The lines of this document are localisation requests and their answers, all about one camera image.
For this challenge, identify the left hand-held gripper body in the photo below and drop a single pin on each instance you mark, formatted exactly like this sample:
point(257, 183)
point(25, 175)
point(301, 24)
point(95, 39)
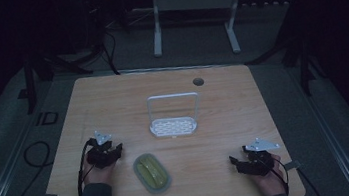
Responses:
point(101, 154)

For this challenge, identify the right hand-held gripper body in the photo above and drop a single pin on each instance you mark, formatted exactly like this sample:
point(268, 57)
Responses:
point(258, 161)

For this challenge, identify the person's left hand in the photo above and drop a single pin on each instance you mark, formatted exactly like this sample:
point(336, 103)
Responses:
point(99, 176)

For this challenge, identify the person's right hand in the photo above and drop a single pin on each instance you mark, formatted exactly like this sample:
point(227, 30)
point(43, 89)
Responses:
point(271, 181)

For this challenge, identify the black tripod stand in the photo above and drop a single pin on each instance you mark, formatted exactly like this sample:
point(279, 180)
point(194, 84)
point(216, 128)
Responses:
point(294, 53)
point(44, 67)

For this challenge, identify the white metal desk frame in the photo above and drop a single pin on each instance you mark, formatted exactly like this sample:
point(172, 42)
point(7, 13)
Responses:
point(196, 1)

